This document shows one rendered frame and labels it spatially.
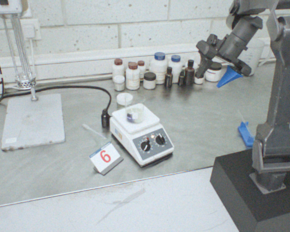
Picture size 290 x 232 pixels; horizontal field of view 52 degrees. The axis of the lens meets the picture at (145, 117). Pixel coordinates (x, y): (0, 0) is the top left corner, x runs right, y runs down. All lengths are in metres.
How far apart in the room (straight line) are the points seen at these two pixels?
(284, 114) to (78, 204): 0.55
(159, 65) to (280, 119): 0.70
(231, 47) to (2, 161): 0.76
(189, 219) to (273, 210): 0.21
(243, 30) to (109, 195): 0.58
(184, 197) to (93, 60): 0.75
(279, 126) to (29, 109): 0.86
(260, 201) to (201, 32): 0.93
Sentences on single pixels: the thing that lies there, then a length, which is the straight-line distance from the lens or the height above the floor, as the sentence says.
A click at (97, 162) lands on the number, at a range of 0.91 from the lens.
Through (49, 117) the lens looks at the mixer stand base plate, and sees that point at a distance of 1.13.
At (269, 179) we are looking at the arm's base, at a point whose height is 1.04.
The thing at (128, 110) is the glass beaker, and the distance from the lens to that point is 0.91.
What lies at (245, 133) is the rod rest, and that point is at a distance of 1.10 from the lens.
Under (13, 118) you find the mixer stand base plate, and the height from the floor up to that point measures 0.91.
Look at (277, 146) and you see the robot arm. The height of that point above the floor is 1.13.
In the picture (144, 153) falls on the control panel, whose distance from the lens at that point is 0.91.
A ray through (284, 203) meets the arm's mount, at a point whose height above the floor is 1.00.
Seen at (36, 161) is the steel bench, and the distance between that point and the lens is 0.98.
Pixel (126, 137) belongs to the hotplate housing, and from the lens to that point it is 0.92.
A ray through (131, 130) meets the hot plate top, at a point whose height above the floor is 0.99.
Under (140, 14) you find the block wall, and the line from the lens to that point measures 1.35.
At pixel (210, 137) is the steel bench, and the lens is 1.06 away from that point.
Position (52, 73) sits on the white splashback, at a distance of 1.35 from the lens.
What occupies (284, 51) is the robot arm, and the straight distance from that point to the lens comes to 0.64.
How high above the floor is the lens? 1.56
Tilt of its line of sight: 36 degrees down
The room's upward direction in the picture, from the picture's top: 3 degrees clockwise
